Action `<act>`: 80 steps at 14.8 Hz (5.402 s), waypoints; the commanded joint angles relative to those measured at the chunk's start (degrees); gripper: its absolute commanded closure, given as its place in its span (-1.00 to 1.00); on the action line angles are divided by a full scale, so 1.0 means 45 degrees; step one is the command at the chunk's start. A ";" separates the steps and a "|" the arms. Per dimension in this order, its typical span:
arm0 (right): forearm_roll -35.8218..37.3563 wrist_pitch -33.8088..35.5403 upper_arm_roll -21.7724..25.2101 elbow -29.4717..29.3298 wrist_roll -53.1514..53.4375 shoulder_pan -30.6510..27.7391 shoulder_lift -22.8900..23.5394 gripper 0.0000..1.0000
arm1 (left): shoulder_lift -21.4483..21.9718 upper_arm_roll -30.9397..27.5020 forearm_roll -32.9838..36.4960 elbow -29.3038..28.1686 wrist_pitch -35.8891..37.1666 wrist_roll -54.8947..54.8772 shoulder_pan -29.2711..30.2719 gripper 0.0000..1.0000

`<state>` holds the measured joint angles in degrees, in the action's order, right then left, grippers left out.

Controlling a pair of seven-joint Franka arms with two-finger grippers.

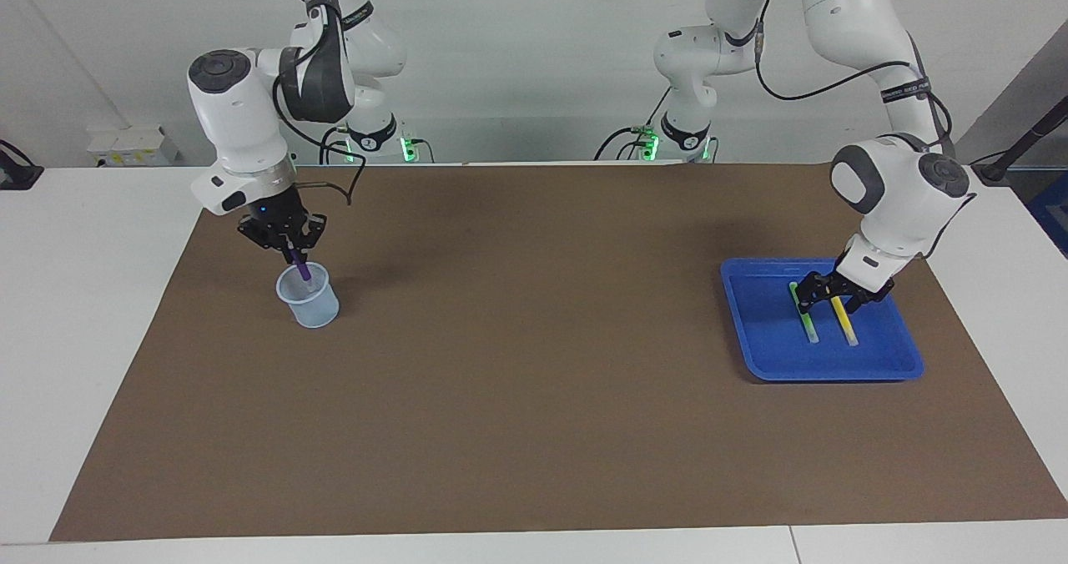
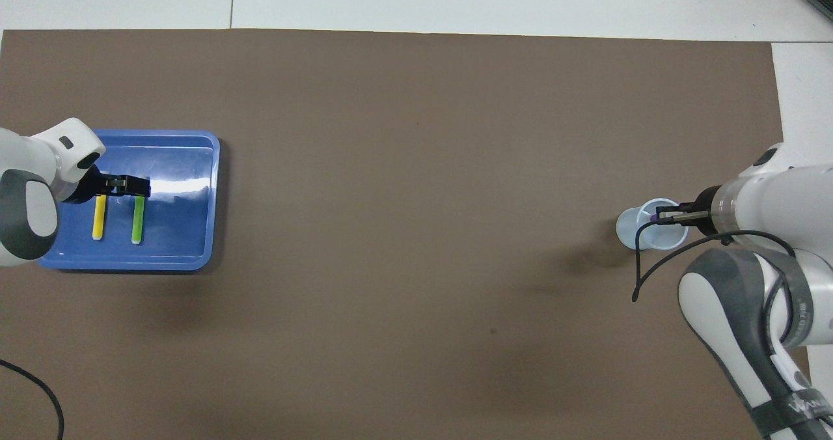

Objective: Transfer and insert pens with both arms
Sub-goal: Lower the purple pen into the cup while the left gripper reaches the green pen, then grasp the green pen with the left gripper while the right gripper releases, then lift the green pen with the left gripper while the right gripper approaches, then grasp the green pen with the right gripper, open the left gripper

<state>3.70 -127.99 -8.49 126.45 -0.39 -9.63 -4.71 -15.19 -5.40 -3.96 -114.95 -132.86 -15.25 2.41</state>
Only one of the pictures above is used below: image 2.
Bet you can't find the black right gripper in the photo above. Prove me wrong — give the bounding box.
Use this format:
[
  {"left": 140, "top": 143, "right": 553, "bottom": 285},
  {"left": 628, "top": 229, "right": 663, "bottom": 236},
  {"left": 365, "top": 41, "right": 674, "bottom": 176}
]
[{"left": 656, "top": 186, "right": 724, "bottom": 236}]

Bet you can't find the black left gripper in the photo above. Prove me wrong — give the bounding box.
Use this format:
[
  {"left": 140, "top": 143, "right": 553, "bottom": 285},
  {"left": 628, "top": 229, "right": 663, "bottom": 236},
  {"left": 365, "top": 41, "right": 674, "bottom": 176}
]
[{"left": 65, "top": 165, "right": 152, "bottom": 205}]

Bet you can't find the translucent plastic cup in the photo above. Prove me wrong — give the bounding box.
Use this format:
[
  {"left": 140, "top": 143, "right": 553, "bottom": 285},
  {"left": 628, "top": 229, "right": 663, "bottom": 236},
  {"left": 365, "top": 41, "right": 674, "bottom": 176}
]
[{"left": 616, "top": 197, "right": 689, "bottom": 252}]

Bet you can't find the blue plastic tray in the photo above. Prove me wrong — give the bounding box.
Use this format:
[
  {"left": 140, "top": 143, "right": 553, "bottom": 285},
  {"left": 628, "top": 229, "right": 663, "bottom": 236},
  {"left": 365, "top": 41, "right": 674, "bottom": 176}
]
[{"left": 36, "top": 130, "right": 221, "bottom": 271}]

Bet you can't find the brown table mat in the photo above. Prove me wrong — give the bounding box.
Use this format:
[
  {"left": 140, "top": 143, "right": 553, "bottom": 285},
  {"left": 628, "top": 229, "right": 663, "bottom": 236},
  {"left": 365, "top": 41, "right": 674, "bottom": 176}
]
[{"left": 0, "top": 29, "right": 811, "bottom": 440}]

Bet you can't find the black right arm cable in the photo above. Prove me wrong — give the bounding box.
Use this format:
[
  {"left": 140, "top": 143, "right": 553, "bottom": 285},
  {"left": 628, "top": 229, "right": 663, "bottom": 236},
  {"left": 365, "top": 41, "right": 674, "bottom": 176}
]
[{"left": 631, "top": 217, "right": 798, "bottom": 350}]

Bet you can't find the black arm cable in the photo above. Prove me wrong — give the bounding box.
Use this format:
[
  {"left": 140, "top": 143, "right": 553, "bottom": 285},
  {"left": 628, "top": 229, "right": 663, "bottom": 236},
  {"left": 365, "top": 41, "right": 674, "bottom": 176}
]
[
  {"left": 631, "top": 217, "right": 798, "bottom": 350},
  {"left": 0, "top": 359, "right": 66, "bottom": 440}
]

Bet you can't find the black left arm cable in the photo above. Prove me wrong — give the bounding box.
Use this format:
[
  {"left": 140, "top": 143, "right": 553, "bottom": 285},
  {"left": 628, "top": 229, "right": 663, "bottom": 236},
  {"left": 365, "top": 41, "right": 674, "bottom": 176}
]
[{"left": 0, "top": 359, "right": 66, "bottom": 440}]

